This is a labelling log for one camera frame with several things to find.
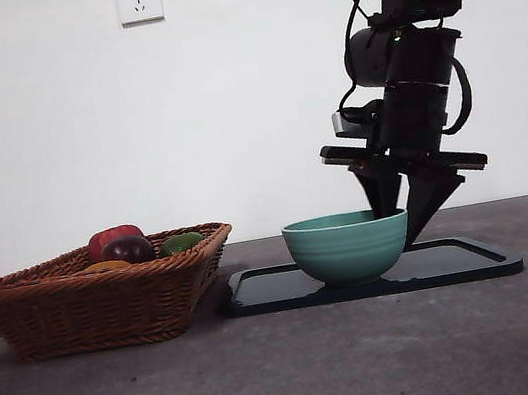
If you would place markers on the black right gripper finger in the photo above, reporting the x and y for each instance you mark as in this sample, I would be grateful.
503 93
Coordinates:
382 190
429 197

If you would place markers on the teal ribbed bowl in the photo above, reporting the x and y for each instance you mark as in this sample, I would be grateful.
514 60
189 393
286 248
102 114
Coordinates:
349 254

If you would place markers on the brown fuzzy kiwi fruit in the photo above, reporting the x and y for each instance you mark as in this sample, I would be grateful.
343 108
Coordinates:
103 267

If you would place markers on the dark blue rectangular tray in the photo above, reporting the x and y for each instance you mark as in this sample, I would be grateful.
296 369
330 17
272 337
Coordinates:
270 293

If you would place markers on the green fruit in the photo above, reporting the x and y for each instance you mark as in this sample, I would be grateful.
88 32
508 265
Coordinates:
179 243

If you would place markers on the dark purple round fruit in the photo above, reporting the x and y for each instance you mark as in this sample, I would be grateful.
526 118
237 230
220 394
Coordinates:
128 250

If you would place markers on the red apple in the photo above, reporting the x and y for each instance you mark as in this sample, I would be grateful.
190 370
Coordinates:
110 235

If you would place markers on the brown wicker basket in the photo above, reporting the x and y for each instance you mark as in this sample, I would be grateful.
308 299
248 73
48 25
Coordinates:
95 312

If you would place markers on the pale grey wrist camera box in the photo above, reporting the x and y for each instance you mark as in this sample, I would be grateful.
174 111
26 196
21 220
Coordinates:
345 124

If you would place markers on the white wall power socket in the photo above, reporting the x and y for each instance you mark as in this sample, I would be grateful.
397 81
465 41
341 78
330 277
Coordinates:
140 0

